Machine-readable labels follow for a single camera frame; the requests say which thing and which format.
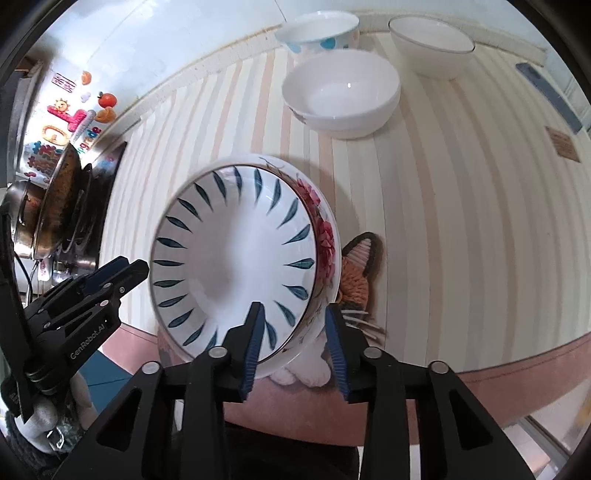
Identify white plate blue leaf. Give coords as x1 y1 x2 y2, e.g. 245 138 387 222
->
148 164 320 363

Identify white plate pink floral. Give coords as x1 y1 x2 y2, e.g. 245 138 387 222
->
156 158 339 370

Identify plain white bowl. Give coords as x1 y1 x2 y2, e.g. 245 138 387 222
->
281 49 402 140

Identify white bowl blue dots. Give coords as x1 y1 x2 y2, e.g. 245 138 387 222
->
276 11 361 58

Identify white bowl dark rim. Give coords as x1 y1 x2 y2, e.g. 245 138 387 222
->
388 15 476 80

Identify steel pot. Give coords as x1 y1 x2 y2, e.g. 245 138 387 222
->
6 180 45 258

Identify colourful fridge magnets panel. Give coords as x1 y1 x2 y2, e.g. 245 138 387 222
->
18 70 118 185

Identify striped cat table mat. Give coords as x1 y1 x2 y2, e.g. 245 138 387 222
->
78 29 591 448

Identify brown mat label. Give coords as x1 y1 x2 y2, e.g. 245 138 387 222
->
545 126 581 163

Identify black cable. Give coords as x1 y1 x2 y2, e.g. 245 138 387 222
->
13 250 40 305

